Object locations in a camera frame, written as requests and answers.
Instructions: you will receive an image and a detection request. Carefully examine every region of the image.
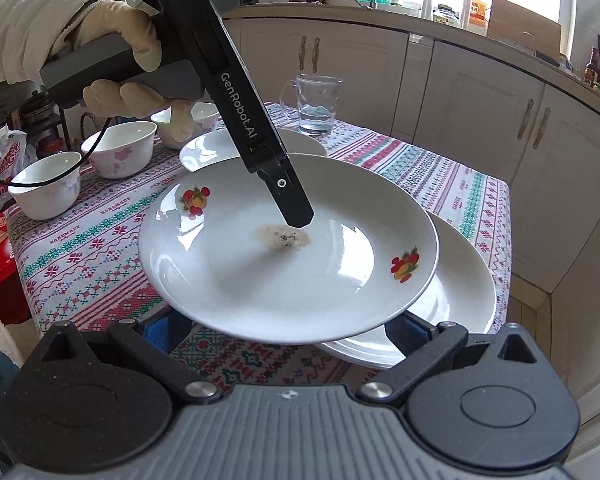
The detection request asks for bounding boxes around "person's left hand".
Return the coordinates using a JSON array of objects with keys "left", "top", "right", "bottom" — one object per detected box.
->
[{"left": 62, "top": 0, "right": 221, "bottom": 143}]

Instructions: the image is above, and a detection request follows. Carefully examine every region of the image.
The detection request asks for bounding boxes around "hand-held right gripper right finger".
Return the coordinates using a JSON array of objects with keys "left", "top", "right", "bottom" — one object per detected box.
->
[{"left": 357, "top": 312, "right": 551, "bottom": 406}]

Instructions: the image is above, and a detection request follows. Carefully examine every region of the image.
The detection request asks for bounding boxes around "white floral bowl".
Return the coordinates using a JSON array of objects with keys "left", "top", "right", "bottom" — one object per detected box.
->
[
  {"left": 150, "top": 102, "right": 223, "bottom": 151},
  {"left": 80, "top": 121, "right": 158, "bottom": 180}
]

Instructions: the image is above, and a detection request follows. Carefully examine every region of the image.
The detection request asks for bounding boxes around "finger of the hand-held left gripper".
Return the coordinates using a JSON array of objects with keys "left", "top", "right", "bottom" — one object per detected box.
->
[{"left": 252, "top": 157, "right": 315, "bottom": 228}]

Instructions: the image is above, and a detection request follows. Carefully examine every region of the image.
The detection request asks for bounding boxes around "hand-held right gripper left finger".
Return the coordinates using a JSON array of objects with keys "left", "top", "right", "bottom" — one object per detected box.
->
[{"left": 27, "top": 310, "right": 222, "bottom": 403}]

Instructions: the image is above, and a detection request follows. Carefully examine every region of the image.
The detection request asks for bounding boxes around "patterned tablecloth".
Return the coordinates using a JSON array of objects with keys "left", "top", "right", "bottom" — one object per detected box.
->
[{"left": 5, "top": 102, "right": 512, "bottom": 386}]

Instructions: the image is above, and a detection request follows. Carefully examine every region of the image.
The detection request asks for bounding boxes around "red cardboard box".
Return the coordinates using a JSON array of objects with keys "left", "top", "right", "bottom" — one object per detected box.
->
[{"left": 0, "top": 212, "right": 31, "bottom": 326}]

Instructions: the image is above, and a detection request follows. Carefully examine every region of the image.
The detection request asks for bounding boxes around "food residue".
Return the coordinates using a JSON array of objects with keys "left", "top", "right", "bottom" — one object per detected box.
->
[{"left": 254, "top": 224, "right": 313, "bottom": 251}]

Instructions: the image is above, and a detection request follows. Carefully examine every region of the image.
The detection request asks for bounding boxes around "large plain white plate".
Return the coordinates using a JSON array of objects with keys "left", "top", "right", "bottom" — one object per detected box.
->
[{"left": 320, "top": 210, "right": 497, "bottom": 368}]

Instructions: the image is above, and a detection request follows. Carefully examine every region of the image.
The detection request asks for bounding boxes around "stack of white plates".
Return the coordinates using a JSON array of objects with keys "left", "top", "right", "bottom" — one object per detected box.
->
[{"left": 137, "top": 152, "right": 440, "bottom": 346}]

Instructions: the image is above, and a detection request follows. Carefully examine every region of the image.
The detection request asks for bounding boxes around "glass jar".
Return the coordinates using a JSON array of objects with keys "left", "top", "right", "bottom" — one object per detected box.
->
[{"left": 432, "top": 4, "right": 461, "bottom": 26}]

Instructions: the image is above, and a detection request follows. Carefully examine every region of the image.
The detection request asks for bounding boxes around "orange label bottle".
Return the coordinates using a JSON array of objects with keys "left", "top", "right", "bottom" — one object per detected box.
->
[{"left": 470, "top": 0, "right": 488, "bottom": 36}]

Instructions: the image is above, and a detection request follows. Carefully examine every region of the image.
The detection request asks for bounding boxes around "plain white bowl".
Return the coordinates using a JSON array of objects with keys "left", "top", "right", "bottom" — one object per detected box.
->
[{"left": 7, "top": 151, "right": 83, "bottom": 222}]

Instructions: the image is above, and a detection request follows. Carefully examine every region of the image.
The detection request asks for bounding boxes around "wooden cutting board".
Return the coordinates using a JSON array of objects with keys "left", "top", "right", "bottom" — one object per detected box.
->
[{"left": 487, "top": 0, "right": 571, "bottom": 58}]

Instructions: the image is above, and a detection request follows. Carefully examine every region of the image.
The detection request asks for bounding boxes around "white red plastic bag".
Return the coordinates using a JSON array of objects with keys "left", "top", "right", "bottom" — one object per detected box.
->
[{"left": 0, "top": 130, "right": 28, "bottom": 226}]

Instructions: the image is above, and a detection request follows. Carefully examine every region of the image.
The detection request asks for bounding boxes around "black metal rack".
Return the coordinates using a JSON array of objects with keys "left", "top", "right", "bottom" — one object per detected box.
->
[{"left": 10, "top": 90, "right": 81, "bottom": 161}]

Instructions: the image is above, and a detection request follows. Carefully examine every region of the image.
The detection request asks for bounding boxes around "person's left forearm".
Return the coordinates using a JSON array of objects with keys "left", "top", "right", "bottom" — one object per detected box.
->
[{"left": 0, "top": 0, "right": 131, "bottom": 83}]

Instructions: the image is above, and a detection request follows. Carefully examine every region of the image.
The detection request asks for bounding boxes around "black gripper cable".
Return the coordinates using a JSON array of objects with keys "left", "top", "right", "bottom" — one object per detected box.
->
[{"left": 0, "top": 110, "right": 116, "bottom": 191}]

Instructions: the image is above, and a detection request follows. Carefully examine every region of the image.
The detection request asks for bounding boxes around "clear glass mug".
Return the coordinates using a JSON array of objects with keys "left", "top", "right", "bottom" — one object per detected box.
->
[{"left": 279, "top": 74, "right": 343, "bottom": 136}]

